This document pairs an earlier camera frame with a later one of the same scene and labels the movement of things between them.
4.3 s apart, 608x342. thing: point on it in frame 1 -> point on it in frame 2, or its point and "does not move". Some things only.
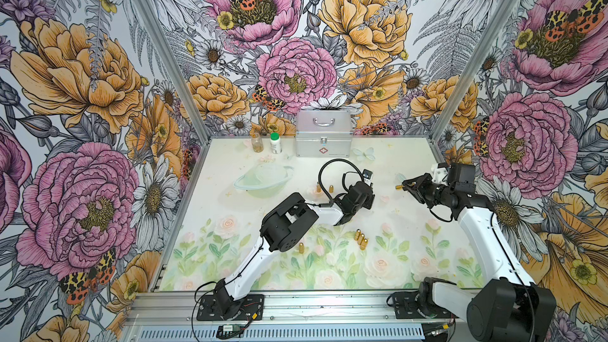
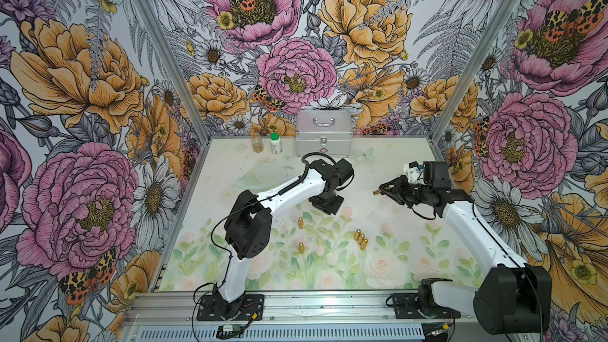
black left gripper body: [366, 204] -> [326, 202]
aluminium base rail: [288, 317] does not move
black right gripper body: [430, 193] -> [406, 192]
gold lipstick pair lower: [362, 241] does not move
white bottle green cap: [275, 143] does not move
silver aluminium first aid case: [324, 133] does not move
